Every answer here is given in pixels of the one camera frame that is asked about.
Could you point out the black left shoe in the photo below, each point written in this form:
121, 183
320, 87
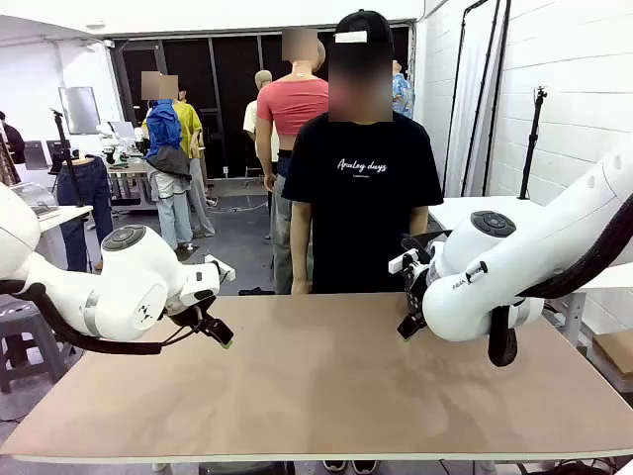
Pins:
364, 467

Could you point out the mannequin torso in blue jeans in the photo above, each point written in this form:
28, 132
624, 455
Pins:
94, 198

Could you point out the straight black stand pole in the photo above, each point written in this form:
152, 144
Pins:
497, 99
480, 99

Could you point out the bald mannequin cream shirt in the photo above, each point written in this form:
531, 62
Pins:
252, 116

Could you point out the black monitor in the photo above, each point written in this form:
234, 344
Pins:
34, 154
57, 151

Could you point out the white head-mounted camera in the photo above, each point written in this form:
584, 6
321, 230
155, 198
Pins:
351, 37

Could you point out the person's right hand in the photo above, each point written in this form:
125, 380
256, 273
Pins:
300, 287

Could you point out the background person dark clothes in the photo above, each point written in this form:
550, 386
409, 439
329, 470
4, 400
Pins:
12, 141

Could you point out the dark glass window wall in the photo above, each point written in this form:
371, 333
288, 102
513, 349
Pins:
232, 99

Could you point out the mannequin with yellow shirt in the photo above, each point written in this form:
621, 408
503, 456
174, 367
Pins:
192, 123

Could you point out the mannequin with pink top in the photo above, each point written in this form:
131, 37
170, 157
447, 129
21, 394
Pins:
292, 104

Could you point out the person in black t-shirt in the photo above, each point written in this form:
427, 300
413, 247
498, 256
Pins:
361, 213

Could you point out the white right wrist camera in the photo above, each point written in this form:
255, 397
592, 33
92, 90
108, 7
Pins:
403, 262

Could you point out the thin curved black pole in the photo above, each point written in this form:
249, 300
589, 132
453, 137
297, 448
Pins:
457, 74

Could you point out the black tripod by brick wall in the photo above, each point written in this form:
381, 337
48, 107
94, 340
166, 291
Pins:
532, 143

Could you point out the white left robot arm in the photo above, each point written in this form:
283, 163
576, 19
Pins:
128, 277

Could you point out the black baseball cap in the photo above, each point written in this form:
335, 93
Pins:
366, 22

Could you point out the person's right forearm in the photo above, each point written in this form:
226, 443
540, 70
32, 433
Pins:
302, 257

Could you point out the grey framed whiteboard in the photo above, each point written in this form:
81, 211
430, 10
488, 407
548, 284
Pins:
79, 111

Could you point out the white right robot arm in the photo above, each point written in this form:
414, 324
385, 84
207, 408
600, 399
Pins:
494, 277

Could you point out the cluttered background workbench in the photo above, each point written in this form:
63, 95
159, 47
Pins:
128, 173

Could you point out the black tripod by jeans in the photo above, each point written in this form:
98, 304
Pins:
67, 153

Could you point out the mannequin with hawaiian shirt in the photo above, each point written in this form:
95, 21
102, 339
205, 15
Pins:
403, 96

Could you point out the black shoe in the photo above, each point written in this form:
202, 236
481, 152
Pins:
364, 467
334, 466

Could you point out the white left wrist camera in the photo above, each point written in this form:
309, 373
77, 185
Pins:
220, 268

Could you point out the clear plastic container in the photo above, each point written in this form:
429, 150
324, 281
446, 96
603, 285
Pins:
34, 195

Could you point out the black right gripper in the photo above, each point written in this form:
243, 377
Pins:
415, 277

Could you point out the black right shoe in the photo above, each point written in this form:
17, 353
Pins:
334, 466

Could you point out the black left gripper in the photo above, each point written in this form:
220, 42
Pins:
190, 312

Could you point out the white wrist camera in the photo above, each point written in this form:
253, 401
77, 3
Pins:
403, 262
220, 268

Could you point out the grey plastic stool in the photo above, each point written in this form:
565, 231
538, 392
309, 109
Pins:
29, 316

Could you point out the brown cardboard box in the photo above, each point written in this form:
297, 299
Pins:
615, 353

